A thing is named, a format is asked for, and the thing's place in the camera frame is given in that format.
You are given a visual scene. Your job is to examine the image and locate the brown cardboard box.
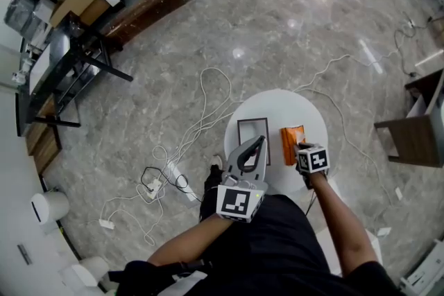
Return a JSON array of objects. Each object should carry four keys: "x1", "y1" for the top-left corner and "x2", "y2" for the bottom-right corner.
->
[{"x1": 48, "y1": 0, "x2": 112, "y2": 28}]

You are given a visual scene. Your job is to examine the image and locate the white cylindrical bin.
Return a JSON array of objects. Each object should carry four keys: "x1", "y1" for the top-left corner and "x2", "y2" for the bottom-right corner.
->
[{"x1": 30, "y1": 191, "x2": 70, "y2": 225}]

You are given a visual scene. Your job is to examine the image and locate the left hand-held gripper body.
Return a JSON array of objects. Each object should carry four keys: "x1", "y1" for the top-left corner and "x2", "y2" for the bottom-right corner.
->
[{"x1": 216, "y1": 175, "x2": 270, "y2": 224}]

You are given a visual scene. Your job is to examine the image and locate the long white power strip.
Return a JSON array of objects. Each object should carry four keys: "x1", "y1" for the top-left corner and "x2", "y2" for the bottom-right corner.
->
[{"x1": 165, "y1": 162, "x2": 199, "y2": 208}]

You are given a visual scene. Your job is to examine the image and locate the white rectangular board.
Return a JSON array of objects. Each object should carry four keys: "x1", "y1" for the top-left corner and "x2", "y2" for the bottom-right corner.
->
[{"x1": 29, "y1": 43, "x2": 53, "y2": 94}]

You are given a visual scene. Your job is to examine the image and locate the white power socket block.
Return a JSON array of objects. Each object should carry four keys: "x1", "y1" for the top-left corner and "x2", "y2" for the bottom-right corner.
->
[{"x1": 144, "y1": 178, "x2": 164, "y2": 200}]

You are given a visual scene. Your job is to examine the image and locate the black chest harness strap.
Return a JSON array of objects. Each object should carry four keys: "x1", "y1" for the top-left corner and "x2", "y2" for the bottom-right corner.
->
[{"x1": 107, "y1": 259, "x2": 214, "y2": 284}]

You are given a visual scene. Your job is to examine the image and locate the clear plastic container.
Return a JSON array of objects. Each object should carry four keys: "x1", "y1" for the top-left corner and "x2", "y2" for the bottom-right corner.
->
[{"x1": 3, "y1": 0, "x2": 53, "y2": 42}]

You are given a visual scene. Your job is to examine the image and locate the person's right forearm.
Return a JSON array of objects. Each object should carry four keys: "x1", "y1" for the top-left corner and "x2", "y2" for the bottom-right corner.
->
[{"x1": 310, "y1": 171, "x2": 379, "y2": 277}]

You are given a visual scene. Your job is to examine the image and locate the round white side table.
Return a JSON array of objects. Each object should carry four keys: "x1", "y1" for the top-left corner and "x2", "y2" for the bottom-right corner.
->
[{"x1": 223, "y1": 89, "x2": 329, "y2": 195}]

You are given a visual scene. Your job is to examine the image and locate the wooden floor platform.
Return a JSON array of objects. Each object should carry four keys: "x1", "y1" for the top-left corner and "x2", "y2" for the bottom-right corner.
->
[{"x1": 100, "y1": 0, "x2": 200, "y2": 53}]

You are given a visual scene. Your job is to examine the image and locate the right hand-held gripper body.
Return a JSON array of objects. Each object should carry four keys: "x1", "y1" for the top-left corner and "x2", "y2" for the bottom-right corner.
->
[{"x1": 293, "y1": 141, "x2": 330, "y2": 190}]

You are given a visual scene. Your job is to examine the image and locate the white floor appliance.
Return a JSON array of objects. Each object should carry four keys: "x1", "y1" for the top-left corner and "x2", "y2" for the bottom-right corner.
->
[{"x1": 398, "y1": 252, "x2": 444, "y2": 294}]

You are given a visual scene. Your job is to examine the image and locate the white chest-worn device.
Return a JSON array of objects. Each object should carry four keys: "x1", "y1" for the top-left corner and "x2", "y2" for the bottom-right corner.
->
[{"x1": 169, "y1": 270, "x2": 209, "y2": 296}]

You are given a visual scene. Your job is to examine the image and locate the person's black clothing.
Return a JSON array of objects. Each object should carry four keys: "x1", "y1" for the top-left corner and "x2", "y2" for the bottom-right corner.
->
[{"x1": 107, "y1": 164, "x2": 407, "y2": 296}]

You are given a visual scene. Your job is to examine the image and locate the grey wall switch panel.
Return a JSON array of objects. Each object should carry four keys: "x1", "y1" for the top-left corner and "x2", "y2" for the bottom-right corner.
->
[{"x1": 17, "y1": 244, "x2": 34, "y2": 265}]

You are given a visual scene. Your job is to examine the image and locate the black cable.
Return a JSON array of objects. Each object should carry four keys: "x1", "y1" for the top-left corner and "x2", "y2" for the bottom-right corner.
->
[
  {"x1": 140, "y1": 166, "x2": 204, "y2": 204},
  {"x1": 393, "y1": 29, "x2": 417, "y2": 78}
]

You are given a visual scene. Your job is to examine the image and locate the dark wooden vanity cabinet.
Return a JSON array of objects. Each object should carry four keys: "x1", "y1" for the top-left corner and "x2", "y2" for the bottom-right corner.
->
[{"x1": 373, "y1": 68, "x2": 444, "y2": 169}]

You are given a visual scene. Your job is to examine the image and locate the wooden drawer cabinet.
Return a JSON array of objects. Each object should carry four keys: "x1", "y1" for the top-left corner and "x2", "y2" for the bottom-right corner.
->
[{"x1": 26, "y1": 103, "x2": 63, "y2": 174}]

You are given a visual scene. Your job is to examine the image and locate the black metal frame desk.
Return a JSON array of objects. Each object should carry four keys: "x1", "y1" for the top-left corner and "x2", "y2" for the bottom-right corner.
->
[{"x1": 15, "y1": 12, "x2": 135, "y2": 138}]

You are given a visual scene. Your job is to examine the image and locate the brown wooden box tray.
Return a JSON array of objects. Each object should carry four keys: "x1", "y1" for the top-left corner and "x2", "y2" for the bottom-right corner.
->
[{"x1": 237, "y1": 117, "x2": 271, "y2": 166}]

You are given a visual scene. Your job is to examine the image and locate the person's left forearm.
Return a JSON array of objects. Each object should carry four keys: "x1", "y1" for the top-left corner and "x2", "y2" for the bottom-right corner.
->
[{"x1": 147, "y1": 214, "x2": 233, "y2": 268}]

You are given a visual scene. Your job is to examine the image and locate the orange packet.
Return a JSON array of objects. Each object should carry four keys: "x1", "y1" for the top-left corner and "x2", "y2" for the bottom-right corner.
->
[{"x1": 280, "y1": 124, "x2": 307, "y2": 167}]

